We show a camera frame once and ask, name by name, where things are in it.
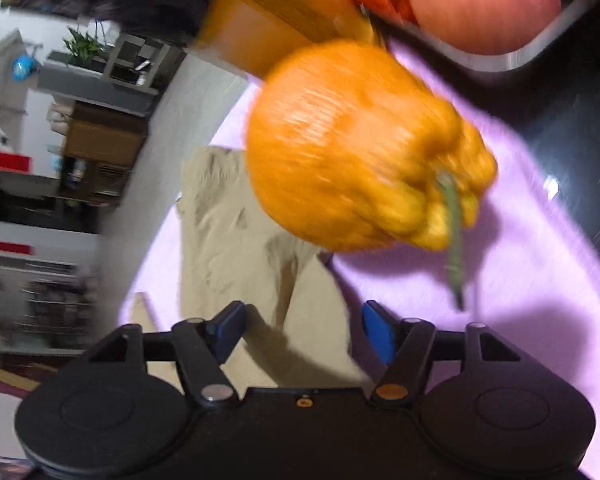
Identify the grey shelf unit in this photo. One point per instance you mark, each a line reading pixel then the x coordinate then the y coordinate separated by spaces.
pixel 95 87

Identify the blue globe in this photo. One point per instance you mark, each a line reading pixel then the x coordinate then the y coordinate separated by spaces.
pixel 22 67

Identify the purple fleece blanket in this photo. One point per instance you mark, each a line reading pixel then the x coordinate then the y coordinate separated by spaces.
pixel 530 270

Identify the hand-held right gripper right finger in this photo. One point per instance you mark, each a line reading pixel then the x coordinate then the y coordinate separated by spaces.
pixel 377 330

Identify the brown wooden cabinet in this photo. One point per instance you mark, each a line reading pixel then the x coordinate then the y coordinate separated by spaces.
pixel 100 140

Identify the pink apple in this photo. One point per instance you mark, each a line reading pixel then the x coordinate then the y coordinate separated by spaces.
pixel 480 0

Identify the metal tray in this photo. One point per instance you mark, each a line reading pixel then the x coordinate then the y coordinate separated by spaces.
pixel 530 50

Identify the orange juice bottle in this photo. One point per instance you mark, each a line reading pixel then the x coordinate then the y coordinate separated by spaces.
pixel 260 20

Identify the long red banner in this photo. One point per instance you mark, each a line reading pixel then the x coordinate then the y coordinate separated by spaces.
pixel 5 246
pixel 5 158

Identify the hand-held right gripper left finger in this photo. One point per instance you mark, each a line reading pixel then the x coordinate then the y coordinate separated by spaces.
pixel 227 329

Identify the large bumpy orange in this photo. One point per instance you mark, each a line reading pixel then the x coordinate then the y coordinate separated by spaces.
pixel 340 145

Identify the khaki pants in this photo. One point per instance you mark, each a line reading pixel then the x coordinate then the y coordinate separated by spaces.
pixel 230 245

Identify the potted green plant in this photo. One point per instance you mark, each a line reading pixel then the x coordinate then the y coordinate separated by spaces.
pixel 82 45

